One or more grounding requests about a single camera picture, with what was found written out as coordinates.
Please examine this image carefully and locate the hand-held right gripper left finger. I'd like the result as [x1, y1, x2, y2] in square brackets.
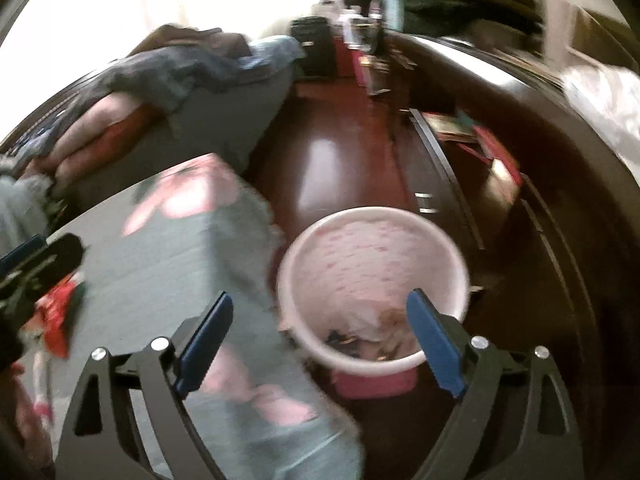
[55, 290, 236, 480]

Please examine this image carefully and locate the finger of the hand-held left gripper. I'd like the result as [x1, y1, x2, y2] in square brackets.
[0, 233, 49, 277]
[0, 232, 86, 312]

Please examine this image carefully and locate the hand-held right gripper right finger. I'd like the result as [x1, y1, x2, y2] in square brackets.
[405, 287, 586, 480]

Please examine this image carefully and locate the red snack wrapper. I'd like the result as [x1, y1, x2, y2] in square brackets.
[30, 279, 87, 359]

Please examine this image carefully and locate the pink trash bin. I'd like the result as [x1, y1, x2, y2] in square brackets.
[276, 206, 472, 401]

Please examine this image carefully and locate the grey cloth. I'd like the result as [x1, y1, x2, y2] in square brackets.
[0, 157, 57, 247]

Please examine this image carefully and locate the grey floral tablecloth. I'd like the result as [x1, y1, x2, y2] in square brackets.
[20, 152, 367, 480]

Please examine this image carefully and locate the dark wooden dresser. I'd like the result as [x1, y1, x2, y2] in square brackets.
[380, 35, 640, 480]

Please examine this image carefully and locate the folded pink blanket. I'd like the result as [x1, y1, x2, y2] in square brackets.
[37, 92, 152, 182]

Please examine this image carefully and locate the dark wooden headboard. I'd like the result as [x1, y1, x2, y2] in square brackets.
[0, 67, 101, 157]

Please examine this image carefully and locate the red pillow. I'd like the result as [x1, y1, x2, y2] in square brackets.
[95, 109, 167, 155]

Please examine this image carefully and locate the dark blue blanket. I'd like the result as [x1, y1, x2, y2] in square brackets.
[30, 26, 307, 127]

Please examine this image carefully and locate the pile of colourful books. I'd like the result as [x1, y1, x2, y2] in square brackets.
[421, 109, 524, 192]

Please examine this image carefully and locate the grey bed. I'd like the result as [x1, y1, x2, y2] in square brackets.
[65, 35, 307, 207]

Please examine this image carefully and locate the white plastic bag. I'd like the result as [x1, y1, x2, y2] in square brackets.
[559, 62, 640, 182]

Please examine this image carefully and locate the red box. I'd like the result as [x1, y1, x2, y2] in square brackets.
[334, 39, 362, 79]

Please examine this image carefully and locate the black suitcase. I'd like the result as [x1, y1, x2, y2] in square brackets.
[290, 16, 337, 77]

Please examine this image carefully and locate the white wall shelf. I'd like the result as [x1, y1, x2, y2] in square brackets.
[564, 2, 640, 63]

